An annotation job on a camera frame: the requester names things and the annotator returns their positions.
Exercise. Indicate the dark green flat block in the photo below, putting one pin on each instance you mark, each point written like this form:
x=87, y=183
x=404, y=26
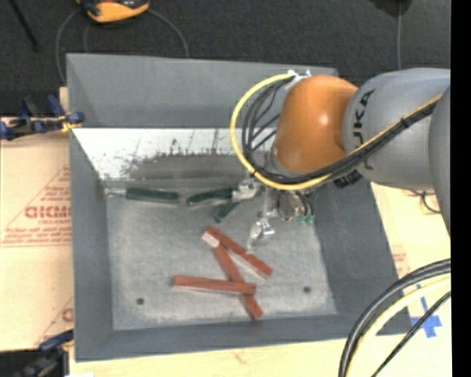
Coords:
x=153, y=195
x=210, y=196
x=225, y=211

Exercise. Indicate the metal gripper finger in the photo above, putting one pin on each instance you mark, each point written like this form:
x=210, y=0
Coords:
x=265, y=232
x=246, y=191

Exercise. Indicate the grey metal bin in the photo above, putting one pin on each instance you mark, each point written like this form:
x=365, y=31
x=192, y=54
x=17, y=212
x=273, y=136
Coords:
x=161, y=249

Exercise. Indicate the red-brown flat block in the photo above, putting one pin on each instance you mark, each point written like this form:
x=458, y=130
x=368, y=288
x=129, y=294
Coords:
x=235, y=275
x=204, y=284
x=255, y=263

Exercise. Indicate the brown cardboard board, red print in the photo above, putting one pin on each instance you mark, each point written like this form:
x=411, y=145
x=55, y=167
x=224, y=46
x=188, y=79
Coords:
x=31, y=273

